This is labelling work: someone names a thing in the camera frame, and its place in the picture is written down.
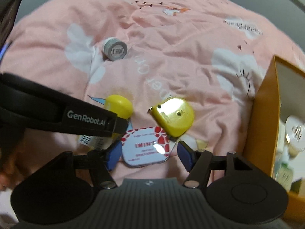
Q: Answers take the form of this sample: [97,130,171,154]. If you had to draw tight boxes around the green label white bottle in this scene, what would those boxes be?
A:
[275,146,294,192]

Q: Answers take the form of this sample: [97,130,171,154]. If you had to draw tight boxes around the yellow tape measure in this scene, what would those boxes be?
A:
[147,97,195,138]

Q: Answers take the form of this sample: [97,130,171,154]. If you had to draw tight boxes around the pink printed bed quilt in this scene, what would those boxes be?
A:
[1,0,304,155]

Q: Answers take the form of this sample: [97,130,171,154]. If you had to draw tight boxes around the operator left hand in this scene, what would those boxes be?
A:
[1,128,25,191]

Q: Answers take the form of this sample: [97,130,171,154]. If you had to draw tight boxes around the dark wall strip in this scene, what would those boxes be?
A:
[290,0,305,12]

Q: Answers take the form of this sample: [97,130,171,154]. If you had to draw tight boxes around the round silver embossed tin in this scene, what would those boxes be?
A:
[285,115,304,152]

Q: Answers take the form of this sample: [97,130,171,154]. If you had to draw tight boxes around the orange cardboard storage box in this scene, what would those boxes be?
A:
[243,55,304,222]

